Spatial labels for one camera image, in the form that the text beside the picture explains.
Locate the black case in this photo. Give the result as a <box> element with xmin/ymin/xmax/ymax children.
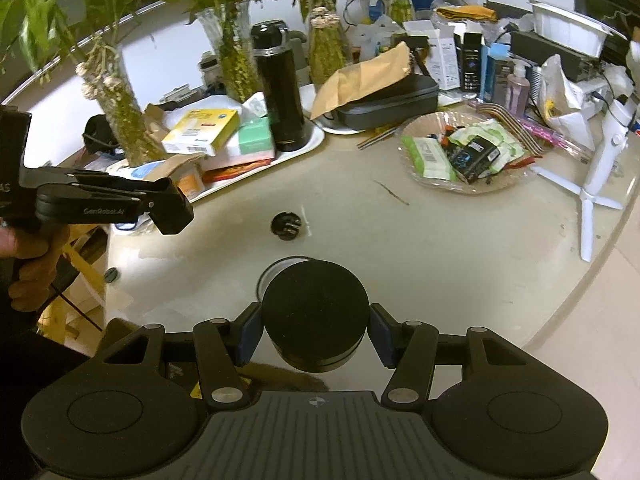
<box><xmin>335</xmin><ymin>74</ymin><xmax>440</xmax><ymax>130</ymax></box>

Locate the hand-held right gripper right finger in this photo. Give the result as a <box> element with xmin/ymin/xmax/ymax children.
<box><xmin>369</xmin><ymin>303</ymin><xmax>538</xmax><ymax>407</ymax></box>

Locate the person's left hand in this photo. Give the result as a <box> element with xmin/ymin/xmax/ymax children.
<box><xmin>0</xmin><ymin>224</ymin><xmax>71</xmax><ymax>313</ymax></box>

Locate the white carton box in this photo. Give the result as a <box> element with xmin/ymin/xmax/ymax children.
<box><xmin>427</xmin><ymin>25</ymin><xmax>461</xmax><ymax>91</ymax></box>

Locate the white gimbal tripod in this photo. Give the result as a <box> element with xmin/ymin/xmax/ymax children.
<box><xmin>530</xmin><ymin>94</ymin><xmax>633</xmax><ymax>262</ymax></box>

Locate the red flat packet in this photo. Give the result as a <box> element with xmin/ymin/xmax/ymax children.
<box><xmin>202</xmin><ymin>157</ymin><xmax>273</xmax><ymax>183</ymax></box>

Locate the white plastic bowl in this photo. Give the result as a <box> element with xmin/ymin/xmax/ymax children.
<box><xmin>530</xmin><ymin>2</ymin><xmax>626</xmax><ymax>58</ymax></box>

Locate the black thermos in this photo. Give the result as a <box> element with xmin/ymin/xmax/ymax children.
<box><xmin>250</xmin><ymin>20</ymin><xmax>307</xmax><ymax>152</ymax></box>

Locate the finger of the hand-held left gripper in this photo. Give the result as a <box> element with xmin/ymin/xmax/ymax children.
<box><xmin>36</xmin><ymin>184</ymin><xmax>195</xmax><ymax>235</ymax></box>
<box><xmin>47</xmin><ymin>169</ymin><xmax>173</xmax><ymax>193</ymax></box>

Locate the green tissue box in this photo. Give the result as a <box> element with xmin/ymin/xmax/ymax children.
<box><xmin>235</xmin><ymin>117</ymin><xmax>277</xmax><ymax>157</ymax></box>

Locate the pink pump bottle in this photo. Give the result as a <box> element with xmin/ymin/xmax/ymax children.
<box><xmin>507</xmin><ymin>60</ymin><xmax>531</xmax><ymax>113</ymax></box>

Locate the black snack packet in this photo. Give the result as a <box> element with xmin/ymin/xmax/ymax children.
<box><xmin>446</xmin><ymin>135</ymin><xmax>502</xmax><ymax>183</ymax></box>

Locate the black carton box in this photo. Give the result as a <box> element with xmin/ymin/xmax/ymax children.
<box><xmin>460</xmin><ymin>32</ymin><xmax>483</xmax><ymax>93</ymax></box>

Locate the long black device box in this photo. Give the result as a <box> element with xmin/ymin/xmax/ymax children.
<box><xmin>510</xmin><ymin>30</ymin><xmax>608</xmax><ymax>83</ymax></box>

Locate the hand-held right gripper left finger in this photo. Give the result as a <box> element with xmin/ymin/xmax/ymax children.
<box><xmin>90</xmin><ymin>301</ymin><xmax>264</xmax><ymax>408</ymax></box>

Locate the blue box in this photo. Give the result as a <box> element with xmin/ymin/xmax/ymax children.
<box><xmin>480</xmin><ymin>42</ymin><xmax>516</xmax><ymax>101</ymax></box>

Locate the black cylinder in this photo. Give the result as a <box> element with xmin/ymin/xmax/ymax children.
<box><xmin>261</xmin><ymin>259</ymin><xmax>371</xmax><ymax>373</ymax></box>

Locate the orange packet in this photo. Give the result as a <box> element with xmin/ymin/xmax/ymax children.
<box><xmin>172</xmin><ymin>165</ymin><xmax>206</xmax><ymax>198</ymax></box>

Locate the yellow box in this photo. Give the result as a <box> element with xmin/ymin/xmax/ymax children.
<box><xmin>161</xmin><ymin>108</ymin><xmax>241</xmax><ymax>157</ymax></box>

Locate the brown paper envelope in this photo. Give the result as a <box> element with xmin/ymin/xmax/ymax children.
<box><xmin>310</xmin><ymin>41</ymin><xmax>412</xmax><ymax>121</ymax></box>

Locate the yellow cloth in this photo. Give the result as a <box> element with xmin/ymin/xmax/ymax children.
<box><xmin>435</xmin><ymin>5</ymin><xmax>501</xmax><ymax>23</ymax></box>

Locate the white plastic bag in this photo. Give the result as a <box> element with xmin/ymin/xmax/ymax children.
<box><xmin>537</xmin><ymin>55</ymin><xmax>633</xmax><ymax>136</ymax></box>

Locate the white tray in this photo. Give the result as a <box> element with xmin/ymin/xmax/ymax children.
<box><xmin>107</xmin><ymin>122</ymin><xmax>326</xmax><ymax>206</ymax></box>

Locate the pair of chopsticks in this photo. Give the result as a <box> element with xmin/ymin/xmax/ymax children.
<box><xmin>356</xmin><ymin>127</ymin><xmax>403</xmax><ymax>150</ymax></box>

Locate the bundle of metal straws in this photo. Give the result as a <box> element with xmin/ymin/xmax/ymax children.
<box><xmin>475</xmin><ymin>102</ymin><xmax>543</xmax><ymax>156</ymax></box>

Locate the glass bowl of snacks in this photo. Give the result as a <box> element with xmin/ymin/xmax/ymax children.
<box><xmin>398</xmin><ymin>112</ymin><xmax>538</xmax><ymax>195</ymax></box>

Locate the thin wooden stick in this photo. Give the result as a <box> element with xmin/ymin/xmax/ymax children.
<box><xmin>374</xmin><ymin>181</ymin><xmax>410</xmax><ymax>206</ymax></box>

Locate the green wipe packet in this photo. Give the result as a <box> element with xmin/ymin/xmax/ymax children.
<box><xmin>402</xmin><ymin>135</ymin><xmax>457</xmax><ymax>181</ymax></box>

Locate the white blue tube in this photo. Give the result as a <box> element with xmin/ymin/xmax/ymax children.
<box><xmin>115</xmin><ymin>162</ymin><xmax>171</xmax><ymax>181</ymax></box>

